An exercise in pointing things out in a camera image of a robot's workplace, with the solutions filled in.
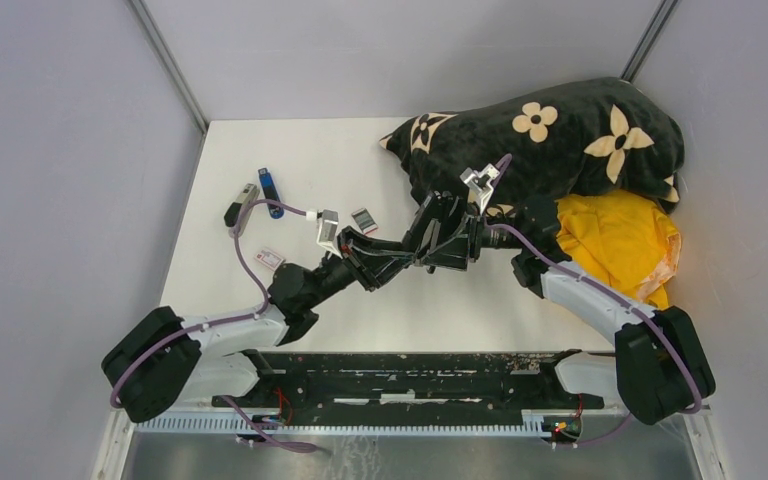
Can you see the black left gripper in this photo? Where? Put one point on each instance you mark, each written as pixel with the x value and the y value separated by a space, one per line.
pixel 386 258

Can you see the closed red white staple box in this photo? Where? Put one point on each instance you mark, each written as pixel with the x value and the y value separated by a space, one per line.
pixel 270 259

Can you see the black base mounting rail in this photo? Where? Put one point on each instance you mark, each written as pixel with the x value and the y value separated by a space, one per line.
pixel 408 389

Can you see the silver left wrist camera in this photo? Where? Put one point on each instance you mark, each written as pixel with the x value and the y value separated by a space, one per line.
pixel 327 222

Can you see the blue stapler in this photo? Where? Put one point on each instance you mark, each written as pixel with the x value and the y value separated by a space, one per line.
pixel 268 186

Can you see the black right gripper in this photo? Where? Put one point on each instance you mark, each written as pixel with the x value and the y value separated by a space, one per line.
pixel 449 250

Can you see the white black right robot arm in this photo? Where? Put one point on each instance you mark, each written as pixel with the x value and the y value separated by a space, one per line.
pixel 657 367

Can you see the open staple box with staples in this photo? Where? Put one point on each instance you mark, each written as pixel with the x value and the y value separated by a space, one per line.
pixel 364 221

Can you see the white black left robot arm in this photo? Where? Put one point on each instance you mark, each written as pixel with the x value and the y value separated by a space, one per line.
pixel 167 358

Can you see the beige stapler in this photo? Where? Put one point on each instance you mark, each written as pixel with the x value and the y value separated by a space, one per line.
pixel 237 216

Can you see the yellow crumpled cloth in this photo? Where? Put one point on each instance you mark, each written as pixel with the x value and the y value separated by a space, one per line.
pixel 624 240

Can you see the black floral plush pillow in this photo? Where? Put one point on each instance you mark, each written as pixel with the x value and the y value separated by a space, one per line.
pixel 587 138

